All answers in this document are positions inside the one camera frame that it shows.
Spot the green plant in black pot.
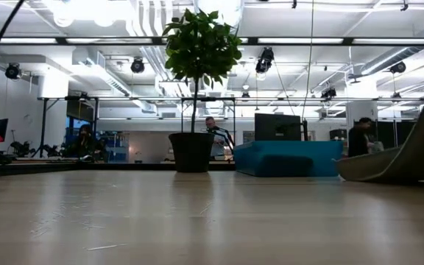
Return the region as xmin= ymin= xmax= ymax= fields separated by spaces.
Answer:
xmin=161 ymin=7 xmax=243 ymax=173

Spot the grey waffle towel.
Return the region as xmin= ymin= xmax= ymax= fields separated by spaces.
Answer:
xmin=335 ymin=49 xmax=424 ymax=184

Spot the person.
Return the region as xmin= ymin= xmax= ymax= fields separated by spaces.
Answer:
xmin=72 ymin=124 xmax=101 ymax=162
xmin=347 ymin=116 xmax=375 ymax=158
xmin=204 ymin=116 xmax=235 ymax=162

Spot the black ceiling light rail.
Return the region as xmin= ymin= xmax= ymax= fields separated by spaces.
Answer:
xmin=0 ymin=35 xmax=424 ymax=47

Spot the teal plastic bin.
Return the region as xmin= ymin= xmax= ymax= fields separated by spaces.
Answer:
xmin=233 ymin=140 xmax=345 ymax=178

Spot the black room partition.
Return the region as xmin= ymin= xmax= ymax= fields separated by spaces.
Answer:
xmin=375 ymin=120 xmax=417 ymax=149

